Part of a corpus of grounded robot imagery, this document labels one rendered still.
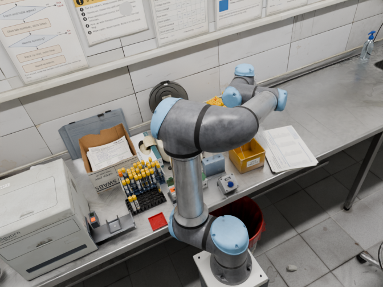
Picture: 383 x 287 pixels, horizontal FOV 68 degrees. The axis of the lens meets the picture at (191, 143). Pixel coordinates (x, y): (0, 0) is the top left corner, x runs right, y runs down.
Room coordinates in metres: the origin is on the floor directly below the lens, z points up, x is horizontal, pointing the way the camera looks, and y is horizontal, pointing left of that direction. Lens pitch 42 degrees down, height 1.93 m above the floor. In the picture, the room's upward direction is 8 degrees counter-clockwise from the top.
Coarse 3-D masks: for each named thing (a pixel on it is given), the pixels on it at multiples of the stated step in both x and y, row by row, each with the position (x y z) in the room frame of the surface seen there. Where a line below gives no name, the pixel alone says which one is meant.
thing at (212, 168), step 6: (216, 156) 0.94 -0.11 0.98; (222, 156) 0.94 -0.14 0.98; (204, 162) 0.91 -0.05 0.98; (210, 162) 0.91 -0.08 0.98; (216, 162) 0.91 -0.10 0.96; (222, 162) 0.92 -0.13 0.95; (204, 168) 0.91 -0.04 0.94; (210, 168) 0.90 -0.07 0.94; (216, 168) 0.91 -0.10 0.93; (222, 168) 0.92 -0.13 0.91; (210, 174) 0.90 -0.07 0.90; (216, 174) 0.91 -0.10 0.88; (222, 174) 0.90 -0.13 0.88
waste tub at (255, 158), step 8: (248, 144) 1.05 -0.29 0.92; (256, 144) 1.00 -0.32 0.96; (232, 152) 0.98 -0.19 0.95; (240, 152) 1.03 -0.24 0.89; (248, 152) 1.03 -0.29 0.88; (256, 152) 1.00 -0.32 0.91; (264, 152) 0.93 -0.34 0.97; (232, 160) 0.98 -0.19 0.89; (240, 160) 0.90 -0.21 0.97; (248, 160) 0.90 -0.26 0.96; (256, 160) 0.92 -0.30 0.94; (240, 168) 0.90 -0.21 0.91; (248, 168) 0.91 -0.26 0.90; (256, 168) 0.92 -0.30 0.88
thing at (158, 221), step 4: (160, 212) 0.73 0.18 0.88; (152, 216) 0.72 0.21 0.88; (156, 216) 0.72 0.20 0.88; (160, 216) 0.72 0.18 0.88; (164, 216) 0.71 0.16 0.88; (152, 220) 0.70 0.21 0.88; (156, 220) 0.70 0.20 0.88; (160, 220) 0.70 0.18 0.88; (164, 220) 0.69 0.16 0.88; (152, 224) 0.68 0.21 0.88; (156, 224) 0.68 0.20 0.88; (160, 224) 0.68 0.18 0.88; (164, 224) 0.67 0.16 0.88; (152, 228) 0.66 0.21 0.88; (156, 228) 0.66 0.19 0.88
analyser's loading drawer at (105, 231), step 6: (126, 216) 0.71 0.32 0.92; (132, 216) 0.70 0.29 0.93; (108, 222) 0.69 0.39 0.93; (114, 222) 0.69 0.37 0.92; (120, 222) 0.69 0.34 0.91; (126, 222) 0.69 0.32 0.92; (132, 222) 0.68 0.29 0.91; (96, 228) 0.68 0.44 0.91; (102, 228) 0.67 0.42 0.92; (108, 228) 0.65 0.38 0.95; (114, 228) 0.66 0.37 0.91; (120, 228) 0.65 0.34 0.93; (126, 228) 0.66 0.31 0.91; (96, 234) 0.65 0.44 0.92; (102, 234) 0.64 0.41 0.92; (108, 234) 0.64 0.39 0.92; (114, 234) 0.64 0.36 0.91; (96, 240) 0.62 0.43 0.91
